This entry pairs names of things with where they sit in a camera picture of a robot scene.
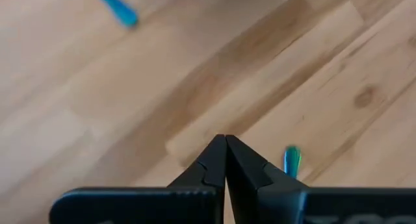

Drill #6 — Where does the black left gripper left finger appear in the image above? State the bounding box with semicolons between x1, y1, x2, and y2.
48;134;228;224

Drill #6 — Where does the iridescent metal spoon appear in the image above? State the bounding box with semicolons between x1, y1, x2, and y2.
283;145;303;180

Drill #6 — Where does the blue-handled metal fork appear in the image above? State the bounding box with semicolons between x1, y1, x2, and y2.
92;0;140;29

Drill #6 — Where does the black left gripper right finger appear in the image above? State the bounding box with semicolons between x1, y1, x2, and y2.
226;134;416;224

